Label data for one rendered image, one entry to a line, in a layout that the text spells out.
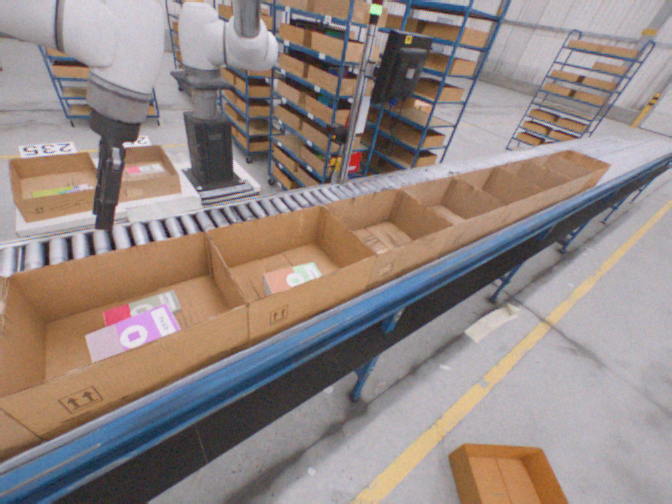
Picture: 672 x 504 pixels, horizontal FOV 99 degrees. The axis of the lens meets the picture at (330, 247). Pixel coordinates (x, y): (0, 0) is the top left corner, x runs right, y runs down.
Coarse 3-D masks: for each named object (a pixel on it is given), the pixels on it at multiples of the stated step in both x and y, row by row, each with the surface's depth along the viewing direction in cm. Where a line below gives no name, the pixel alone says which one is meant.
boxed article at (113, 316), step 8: (152, 296) 77; (160, 296) 78; (168, 296) 78; (128, 304) 74; (136, 304) 75; (144, 304) 75; (152, 304) 76; (160, 304) 76; (168, 304) 76; (176, 304) 77; (104, 312) 72; (112, 312) 72; (120, 312) 72; (128, 312) 73; (136, 312) 73; (176, 312) 76; (112, 320) 70; (120, 320) 71
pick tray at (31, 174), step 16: (16, 160) 127; (32, 160) 130; (48, 160) 134; (64, 160) 137; (80, 160) 141; (16, 176) 126; (32, 176) 133; (48, 176) 136; (64, 176) 137; (80, 176) 140; (16, 192) 115; (80, 192) 117; (32, 208) 110; (48, 208) 113; (64, 208) 116; (80, 208) 120
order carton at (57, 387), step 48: (192, 240) 78; (48, 288) 64; (96, 288) 71; (144, 288) 79; (192, 288) 83; (0, 336) 49; (48, 336) 66; (192, 336) 58; (240, 336) 68; (0, 384) 45; (48, 384) 46; (96, 384) 51; (144, 384) 59; (48, 432) 52
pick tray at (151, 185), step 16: (128, 160) 155; (144, 160) 160; (160, 160) 165; (128, 176) 147; (144, 176) 149; (160, 176) 152; (176, 176) 138; (128, 192) 130; (144, 192) 134; (160, 192) 138; (176, 192) 143
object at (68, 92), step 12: (72, 60) 313; (48, 72) 309; (60, 84) 350; (60, 96) 325; (72, 96) 333; (84, 96) 339; (72, 108) 357; (84, 108) 363; (156, 108) 378; (72, 120) 345
